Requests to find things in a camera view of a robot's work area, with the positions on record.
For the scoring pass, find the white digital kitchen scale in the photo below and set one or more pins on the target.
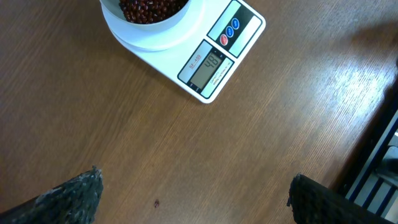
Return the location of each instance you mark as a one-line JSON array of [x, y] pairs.
[[202, 51]]

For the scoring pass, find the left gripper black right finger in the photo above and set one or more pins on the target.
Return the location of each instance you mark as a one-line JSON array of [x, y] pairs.
[[313, 203]]

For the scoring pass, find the red beans in bowl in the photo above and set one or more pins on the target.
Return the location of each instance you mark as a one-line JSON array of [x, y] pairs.
[[150, 11]]

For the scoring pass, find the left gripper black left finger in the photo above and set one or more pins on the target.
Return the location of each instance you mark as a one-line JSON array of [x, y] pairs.
[[73, 202]]

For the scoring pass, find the white round bowl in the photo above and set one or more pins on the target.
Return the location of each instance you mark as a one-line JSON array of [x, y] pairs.
[[113, 7]]

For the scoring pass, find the black white base rack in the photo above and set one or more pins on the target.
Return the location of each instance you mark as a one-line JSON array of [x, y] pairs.
[[369, 178]]

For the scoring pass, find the spilled red bean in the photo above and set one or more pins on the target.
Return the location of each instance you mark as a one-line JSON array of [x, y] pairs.
[[157, 203]]

